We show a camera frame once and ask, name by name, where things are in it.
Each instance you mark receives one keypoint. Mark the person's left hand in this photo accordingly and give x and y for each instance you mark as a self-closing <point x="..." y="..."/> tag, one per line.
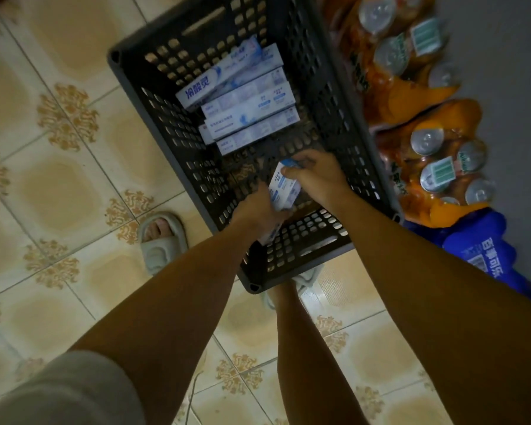
<point x="254" y="210"/>

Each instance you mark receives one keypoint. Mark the person's right hand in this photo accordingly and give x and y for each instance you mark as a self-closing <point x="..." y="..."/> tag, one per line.
<point x="325" y="179"/>

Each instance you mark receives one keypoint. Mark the person's left fingers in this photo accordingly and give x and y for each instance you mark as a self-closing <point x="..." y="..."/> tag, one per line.
<point x="279" y="214"/>

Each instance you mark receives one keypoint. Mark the person's right thumb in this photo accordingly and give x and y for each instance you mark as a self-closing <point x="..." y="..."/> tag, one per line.
<point x="294" y="172"/>

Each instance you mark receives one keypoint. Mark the person's right forearm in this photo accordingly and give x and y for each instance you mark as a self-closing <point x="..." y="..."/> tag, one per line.
<point x="447" y="314"/>

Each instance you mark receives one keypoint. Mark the person's left forearm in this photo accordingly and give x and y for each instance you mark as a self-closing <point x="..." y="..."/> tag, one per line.
<point x="177" y="314"/>

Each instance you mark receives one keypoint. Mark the grey right sandal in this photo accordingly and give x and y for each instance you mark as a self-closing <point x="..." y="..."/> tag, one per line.
<point x="307" y="278"/>

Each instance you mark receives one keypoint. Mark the grey sandal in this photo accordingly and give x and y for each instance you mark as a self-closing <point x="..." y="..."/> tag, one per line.
<point x="163" y="252"/>
<point x="307" y="278"/>

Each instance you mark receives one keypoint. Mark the dark grey plastic basket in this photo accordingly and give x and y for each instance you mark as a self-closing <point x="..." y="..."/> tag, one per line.
<point x="327" y="106"/>

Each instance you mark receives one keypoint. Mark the grey left sandal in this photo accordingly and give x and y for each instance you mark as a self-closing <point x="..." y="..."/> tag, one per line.
<point x="163" y="252"/>

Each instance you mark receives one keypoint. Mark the person's left foot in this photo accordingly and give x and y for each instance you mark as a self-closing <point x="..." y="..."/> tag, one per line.
<point x="157" y="230"/>

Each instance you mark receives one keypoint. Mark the white toothpaste box blue lettering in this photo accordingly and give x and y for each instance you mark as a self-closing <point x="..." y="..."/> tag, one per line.
<point x="203" y="84"/>

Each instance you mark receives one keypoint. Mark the orange drink bottle pack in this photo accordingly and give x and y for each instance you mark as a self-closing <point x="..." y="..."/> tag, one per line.
<point x="429" y="190"/>
<point x="389" y="84"/>

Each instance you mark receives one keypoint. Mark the person's right leg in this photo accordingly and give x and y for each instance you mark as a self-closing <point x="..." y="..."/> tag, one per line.
<point x="309" y="362"/>

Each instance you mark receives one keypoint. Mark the blue drink bottle pack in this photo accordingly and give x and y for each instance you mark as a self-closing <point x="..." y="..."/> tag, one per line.
<point x="482" y="247"/>

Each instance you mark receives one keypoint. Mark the grey shorts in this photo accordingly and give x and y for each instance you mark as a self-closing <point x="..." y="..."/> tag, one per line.
<point x="66" y="393"/>

